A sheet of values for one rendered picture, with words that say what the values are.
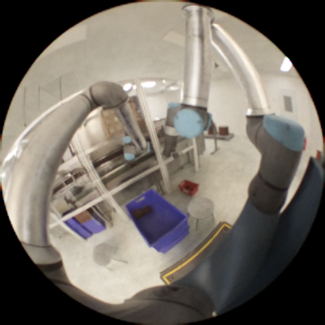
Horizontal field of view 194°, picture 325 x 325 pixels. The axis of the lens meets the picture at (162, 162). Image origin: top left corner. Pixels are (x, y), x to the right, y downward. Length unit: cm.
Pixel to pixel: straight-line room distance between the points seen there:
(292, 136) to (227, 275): 34
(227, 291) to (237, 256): 10
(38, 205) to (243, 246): 43
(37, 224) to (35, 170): 8
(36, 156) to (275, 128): 48
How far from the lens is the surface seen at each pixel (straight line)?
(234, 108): 480
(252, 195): 38
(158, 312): 16
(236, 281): 31
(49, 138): 24
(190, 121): 28
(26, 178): 21
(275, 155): 30
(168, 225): 106
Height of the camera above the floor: 115
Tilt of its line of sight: 25 degrees down
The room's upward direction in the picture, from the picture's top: 16 degrees counter-clockwise
